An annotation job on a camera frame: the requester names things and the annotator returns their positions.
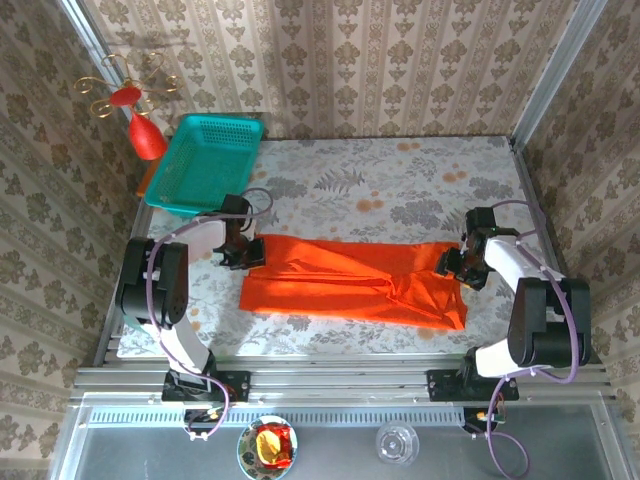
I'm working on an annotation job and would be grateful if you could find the orange t-shirt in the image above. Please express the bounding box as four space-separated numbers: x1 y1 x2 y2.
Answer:
238 233 469 332

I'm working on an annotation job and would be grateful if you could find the clear glass cup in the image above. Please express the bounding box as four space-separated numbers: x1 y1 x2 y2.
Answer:
375 421 420 466

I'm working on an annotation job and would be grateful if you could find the patterned ceramic bowl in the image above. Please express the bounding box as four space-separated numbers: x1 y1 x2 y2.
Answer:
236 415 300 477

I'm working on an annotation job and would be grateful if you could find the grey metal shelf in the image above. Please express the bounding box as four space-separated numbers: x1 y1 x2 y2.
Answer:
49 392 624 480

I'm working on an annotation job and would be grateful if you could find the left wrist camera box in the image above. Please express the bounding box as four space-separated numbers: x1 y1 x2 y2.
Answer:
219 193 251 224

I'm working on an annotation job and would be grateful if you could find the aluminium frame beam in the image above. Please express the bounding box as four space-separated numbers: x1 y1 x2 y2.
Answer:
69 357 619 404

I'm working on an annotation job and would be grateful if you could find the teal plastic basket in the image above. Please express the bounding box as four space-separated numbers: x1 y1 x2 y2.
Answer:
143 113 266 220

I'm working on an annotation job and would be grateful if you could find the aluminium corner post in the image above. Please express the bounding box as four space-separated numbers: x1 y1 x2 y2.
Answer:
58 0 151 166
508 0 612 151

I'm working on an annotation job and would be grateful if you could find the red and yellow snack packet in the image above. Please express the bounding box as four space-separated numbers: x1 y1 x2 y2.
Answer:
254 423 294 469

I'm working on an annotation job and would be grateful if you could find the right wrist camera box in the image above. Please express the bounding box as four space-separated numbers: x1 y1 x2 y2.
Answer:
465 206 497 236

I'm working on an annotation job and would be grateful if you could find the slotted grey cable duct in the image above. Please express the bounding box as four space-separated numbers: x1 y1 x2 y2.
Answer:
82 407 466 426

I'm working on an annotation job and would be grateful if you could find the floral tablecloth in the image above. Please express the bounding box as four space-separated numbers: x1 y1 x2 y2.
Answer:
117 135 576 357

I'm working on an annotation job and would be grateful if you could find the red stand with gold curls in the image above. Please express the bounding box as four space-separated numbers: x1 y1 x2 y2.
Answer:
73 51 181 162

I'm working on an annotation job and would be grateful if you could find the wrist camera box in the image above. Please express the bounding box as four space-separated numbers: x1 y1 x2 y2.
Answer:
465 206 497 236
219 193 251 224

